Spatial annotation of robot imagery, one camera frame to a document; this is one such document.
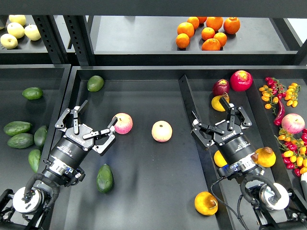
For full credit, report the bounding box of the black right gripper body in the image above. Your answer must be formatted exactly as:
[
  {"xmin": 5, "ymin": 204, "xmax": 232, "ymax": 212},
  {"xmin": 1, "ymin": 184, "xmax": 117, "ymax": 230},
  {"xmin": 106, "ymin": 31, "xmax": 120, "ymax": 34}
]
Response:
[{"xmin": 213, "ymin": 124, "xmax": 256, "ymax": 168}]

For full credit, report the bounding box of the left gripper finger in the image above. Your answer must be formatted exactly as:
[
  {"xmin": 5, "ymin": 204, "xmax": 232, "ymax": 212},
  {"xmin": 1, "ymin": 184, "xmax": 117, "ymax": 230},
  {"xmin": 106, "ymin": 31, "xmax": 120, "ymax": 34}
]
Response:
[
  {"xmin": 83, "ymin": 116, "xmax": 118, "ymax": 156},
  {"xmin": 55, "ymin": 100, "xmax": 88, "ymax": 134}
]

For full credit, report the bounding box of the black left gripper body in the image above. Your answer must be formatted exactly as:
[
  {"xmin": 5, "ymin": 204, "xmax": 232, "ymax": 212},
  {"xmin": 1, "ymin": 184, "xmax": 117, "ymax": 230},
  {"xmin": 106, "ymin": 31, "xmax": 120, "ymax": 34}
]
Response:
[{"xmin": 48, "ymin": 124, "xmax": 107, "ymax": 173}]

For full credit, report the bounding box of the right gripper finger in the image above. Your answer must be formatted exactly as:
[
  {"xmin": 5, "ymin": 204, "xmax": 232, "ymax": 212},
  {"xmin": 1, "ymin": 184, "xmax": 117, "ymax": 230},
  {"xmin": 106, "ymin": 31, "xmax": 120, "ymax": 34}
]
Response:
[
  {"xmin": 191, "ymin": 110, "xmax": 227, "ymax": 150},
  {"xmin": 220, "ymin": 97, "xmax": 252, "ymax": 134}
]

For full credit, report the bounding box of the green avocado tray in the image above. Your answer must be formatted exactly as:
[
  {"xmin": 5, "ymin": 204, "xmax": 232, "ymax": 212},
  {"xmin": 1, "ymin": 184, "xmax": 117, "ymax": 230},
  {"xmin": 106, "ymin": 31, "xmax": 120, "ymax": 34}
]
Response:
[{"xmin": 96, "ymin": 164, "xmax": 114, "ymax": 194}]

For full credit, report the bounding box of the yellow pear tray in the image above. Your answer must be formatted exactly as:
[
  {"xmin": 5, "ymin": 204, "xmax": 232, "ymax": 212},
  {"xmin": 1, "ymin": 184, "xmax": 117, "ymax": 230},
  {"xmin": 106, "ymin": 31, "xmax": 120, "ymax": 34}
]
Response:
[{"xmin": 194, "ymin": 191, "xmax": 218, "ymax": 216}]

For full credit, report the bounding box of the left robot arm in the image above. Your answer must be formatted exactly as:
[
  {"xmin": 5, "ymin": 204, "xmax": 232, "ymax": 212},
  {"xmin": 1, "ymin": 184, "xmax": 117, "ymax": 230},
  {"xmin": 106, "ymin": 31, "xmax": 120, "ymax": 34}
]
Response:
[{"xmin": 0, "ymin": 101, "xmax": 118, "ymax": 230}]

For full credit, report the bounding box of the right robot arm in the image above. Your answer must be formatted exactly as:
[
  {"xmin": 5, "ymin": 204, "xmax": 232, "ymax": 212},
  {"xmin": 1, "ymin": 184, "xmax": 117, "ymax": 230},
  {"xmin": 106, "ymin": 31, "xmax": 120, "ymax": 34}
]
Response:
[{"xmin": 188, "ymin": 98, "xmax": 307, "ymax": 230}]

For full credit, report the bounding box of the dark green avocado upright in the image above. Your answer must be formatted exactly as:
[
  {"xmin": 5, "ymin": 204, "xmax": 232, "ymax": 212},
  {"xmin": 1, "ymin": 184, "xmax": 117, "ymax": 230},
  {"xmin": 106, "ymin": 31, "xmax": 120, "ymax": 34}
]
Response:
[{"xmin": 34, "ymin": 126, "xmax": 48, "ymax": 148}]

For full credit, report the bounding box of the yellow pear left lower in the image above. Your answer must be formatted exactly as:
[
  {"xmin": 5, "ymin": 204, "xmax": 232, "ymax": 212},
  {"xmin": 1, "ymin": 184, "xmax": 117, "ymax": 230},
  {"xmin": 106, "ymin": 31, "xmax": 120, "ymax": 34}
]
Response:
[{"xmin": 213, "ymin": 150, "xmax": 227, "ymax": 168}]

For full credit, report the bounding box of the yellow pear right lower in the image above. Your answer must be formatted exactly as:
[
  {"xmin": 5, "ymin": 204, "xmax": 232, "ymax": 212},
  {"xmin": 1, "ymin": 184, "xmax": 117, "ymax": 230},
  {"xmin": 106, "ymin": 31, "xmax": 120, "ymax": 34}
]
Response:
[{"xmin": 251, "ymin": 147, "xmax": 276, "ymax": 168}]

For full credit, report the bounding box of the yellow pear upper right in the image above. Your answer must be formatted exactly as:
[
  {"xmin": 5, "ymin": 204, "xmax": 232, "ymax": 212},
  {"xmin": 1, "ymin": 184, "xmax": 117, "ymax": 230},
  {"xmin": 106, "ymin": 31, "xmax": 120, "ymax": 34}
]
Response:
[{"xmin": 211, "ymin": 92, "xmax": 230, "ymax": 112}]

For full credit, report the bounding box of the green avocado lower left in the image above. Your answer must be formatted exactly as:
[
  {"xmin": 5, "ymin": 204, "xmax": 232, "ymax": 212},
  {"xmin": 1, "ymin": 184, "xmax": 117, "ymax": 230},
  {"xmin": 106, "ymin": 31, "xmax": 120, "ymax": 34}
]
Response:
[{"xmin": 28, "ymin": 149, "xmax": 41, "ymax": 173}]

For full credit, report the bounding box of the dark green avocado middle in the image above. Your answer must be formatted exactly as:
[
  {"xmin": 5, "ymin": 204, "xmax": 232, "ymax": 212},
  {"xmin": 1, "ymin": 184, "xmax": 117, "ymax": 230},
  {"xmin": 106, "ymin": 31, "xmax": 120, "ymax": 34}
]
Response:
[{"xmin": 7, "ymin": 133, "xmax": 34, "ymax": 149}]

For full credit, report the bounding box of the green avocado upper left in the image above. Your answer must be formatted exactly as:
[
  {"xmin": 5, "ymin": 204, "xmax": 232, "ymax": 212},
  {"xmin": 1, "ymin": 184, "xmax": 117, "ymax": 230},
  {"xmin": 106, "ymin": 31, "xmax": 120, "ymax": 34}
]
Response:
[{"xmin": 22, "ymin": 87, "xmax": 43, "ymax": 100}]

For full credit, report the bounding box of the green avocado tray corner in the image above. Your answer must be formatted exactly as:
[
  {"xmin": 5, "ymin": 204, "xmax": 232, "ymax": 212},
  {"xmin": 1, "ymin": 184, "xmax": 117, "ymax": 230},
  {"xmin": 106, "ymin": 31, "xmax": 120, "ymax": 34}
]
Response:
[{"xmin": 87, "ymin": 75, "xmax": 104, "ymax": 92}]

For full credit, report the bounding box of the pale yellow pear right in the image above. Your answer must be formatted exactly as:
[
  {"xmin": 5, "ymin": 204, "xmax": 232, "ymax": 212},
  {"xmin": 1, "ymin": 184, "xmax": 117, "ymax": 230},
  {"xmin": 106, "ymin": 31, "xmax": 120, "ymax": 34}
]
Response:
[{"xmin": 24, "ymin": 24, "xmax": 41, "ymax": 41}]

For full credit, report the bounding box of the pale yellow pear front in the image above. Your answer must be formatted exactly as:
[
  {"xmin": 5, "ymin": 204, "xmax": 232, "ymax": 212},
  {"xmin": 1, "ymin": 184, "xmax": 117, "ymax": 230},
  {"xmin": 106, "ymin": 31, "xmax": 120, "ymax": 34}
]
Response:
[{"xmin": 0, "ymin": 34, "xmax": 18, "ymax": 49}]

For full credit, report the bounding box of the pink red apple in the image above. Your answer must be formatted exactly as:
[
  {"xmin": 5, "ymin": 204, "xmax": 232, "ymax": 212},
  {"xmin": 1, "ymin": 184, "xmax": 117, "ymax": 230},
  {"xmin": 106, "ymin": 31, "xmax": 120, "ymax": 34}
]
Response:
[{"xmin": 114, "ymin": 113, "xmax": 133, "ymax": 135}]

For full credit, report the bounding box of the red chili pepper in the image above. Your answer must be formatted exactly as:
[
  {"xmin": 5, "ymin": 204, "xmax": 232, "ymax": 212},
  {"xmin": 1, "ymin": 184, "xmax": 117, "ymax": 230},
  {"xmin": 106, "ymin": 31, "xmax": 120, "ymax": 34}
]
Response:
[{"xmin": 273, "ymin": 100, "xmax": 285, "ymax": 126}]

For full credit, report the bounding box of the pale pink apple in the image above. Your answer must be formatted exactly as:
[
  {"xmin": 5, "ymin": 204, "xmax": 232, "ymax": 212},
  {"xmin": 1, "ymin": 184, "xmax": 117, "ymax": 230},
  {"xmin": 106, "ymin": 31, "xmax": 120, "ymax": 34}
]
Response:
[{"xmin": 152, "ymin": 120, "xmax": 173, "ymax": 142}]

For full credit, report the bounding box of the bright red apple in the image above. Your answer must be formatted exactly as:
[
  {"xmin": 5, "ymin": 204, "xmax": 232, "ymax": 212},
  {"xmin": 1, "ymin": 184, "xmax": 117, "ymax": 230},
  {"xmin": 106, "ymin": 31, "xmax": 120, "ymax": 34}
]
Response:
[{"xmin": 230, "ymin": 70, "xmax": 253, "ymax": 92}]

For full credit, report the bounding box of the upper cherry tomato bunch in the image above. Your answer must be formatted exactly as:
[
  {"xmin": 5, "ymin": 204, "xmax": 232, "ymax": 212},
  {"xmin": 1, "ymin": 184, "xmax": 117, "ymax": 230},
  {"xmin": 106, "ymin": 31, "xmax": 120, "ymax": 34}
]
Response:
[{"xmin": 259, "ymin": 77, "xmax": 301, "ymax": 115}]

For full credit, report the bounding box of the cherry tomato bunch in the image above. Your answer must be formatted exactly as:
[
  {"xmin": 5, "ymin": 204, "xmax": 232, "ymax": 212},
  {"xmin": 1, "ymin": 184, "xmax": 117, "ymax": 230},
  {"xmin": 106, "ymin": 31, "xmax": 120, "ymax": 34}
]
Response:
[
  {"xmin": 276, "ymin": 128, "xmax": 307, "ymax": 177},
  {"xmin": 259, "ymin": 77, "xmax": 301, "ymax": 115}
]

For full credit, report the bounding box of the dark red apple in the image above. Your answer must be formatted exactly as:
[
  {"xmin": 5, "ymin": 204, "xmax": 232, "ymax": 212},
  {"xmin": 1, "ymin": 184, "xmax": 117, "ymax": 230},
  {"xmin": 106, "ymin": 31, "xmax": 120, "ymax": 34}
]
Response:
[{"xmin": 212, "ymin": 79, "xmax": 230, "ymax": 96}]

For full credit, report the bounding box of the pink apple right tray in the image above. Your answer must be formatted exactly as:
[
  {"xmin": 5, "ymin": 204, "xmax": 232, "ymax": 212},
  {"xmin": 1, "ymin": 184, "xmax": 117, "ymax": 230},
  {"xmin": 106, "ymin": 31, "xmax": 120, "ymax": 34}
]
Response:
[{"xmin": 281, "ymin": 113, "xmax": 305, "ymax": 134}]

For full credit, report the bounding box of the lower cherry tomato bunch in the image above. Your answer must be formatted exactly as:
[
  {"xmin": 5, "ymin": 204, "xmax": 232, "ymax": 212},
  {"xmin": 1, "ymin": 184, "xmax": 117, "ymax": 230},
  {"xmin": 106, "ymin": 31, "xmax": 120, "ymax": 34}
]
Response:
[{"xmin": 276, "ymin": 128, "xmax": 307, "ymax": 177}]

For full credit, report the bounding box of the black centre tray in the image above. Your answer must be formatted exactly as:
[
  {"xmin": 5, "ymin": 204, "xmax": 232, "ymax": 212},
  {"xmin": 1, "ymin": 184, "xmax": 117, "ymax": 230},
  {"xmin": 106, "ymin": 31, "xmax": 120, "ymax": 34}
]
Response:
[{"xmin": 30, "ymin": 65, "xmax": 307, "ymax": 230}]

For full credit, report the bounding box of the black tray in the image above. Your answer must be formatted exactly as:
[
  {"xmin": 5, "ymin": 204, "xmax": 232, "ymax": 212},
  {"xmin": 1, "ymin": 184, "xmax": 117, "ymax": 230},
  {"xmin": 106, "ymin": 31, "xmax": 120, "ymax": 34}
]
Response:
[
  {"xmin": 30, "ymin": 65, "xmax": 307, "ymax": 230},
  {"xmin": 0, "ymin": 64, "xmax": 71, "ymax": 193}
]

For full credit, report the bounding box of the black left tray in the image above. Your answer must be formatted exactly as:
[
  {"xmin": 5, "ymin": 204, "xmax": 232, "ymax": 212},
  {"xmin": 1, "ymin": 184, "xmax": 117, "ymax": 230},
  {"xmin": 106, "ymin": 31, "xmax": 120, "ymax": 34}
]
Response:
[{"xmin": 0, "ymin": 64, "xmax": 71, "ymax": 193}]

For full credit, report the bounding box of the black tray divider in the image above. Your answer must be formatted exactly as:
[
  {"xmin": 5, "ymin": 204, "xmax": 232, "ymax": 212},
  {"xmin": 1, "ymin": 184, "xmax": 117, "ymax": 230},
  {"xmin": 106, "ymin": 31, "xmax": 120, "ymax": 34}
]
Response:
[{"xmin": 178, "ymin": 74, "xmax": 235, "ymax": 230}]

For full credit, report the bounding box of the orange front centre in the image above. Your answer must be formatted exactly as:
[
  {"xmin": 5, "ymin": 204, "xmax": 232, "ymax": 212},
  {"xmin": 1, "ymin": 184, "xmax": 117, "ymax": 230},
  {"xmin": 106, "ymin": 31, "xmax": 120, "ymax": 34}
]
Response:
[{"xmin": 201, "ymin": 38, "xmax": 221, "ymax": 51}]

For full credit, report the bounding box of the orange right of centre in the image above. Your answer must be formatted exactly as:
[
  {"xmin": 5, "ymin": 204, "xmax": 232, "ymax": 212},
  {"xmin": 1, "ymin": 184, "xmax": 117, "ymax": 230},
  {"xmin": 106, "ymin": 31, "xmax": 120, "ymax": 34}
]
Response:
[{"xmin": 214, "ymin": 32, "xmax": 227, "ymax": 47}]

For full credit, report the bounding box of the orange front left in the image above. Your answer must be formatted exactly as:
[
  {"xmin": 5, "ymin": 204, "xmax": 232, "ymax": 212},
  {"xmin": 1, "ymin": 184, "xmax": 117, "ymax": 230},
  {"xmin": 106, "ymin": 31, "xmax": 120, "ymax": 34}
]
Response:
[{"xmin": 176, "ymin": 33, "xmax": 190, "ymax": 49}]

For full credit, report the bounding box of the orange far right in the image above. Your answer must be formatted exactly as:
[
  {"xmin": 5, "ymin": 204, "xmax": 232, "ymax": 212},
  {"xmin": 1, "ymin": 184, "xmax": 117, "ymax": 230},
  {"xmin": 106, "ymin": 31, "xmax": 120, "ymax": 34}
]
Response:
[{"xmin": 224, "ymin": 17, "xmax": 240, "ymax": 35}]

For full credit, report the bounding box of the orange back centre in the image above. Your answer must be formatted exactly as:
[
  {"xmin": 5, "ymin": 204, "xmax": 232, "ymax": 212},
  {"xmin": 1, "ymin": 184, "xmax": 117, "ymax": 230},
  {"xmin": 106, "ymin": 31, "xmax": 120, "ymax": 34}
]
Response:
[{"xmin": 206, "ymin": 17, "xmax": 224, "ymax": 31}]

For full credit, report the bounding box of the orange upper left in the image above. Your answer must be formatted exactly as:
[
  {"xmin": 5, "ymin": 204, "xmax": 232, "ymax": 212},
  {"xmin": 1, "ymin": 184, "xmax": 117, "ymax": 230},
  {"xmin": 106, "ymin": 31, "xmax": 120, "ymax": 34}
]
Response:
[{"xmin": 177, "ymin": 22, "xmax": 194, "ymax": 38}]

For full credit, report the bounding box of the orange back hidden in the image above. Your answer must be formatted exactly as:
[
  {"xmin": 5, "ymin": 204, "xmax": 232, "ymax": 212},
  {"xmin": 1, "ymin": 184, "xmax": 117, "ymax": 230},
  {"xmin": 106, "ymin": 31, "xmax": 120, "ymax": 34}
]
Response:
[{"xmin": 197, "ymin": 16, "xmax": 207, "ymax": 24}]

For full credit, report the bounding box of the black metal shelf frame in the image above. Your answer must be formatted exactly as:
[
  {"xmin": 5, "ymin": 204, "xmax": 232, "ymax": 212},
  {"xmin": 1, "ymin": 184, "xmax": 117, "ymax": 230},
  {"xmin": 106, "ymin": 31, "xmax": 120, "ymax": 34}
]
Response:
[{"xmin": 0, "ymin": 0, "xmax": 307, "ymax": 66}]

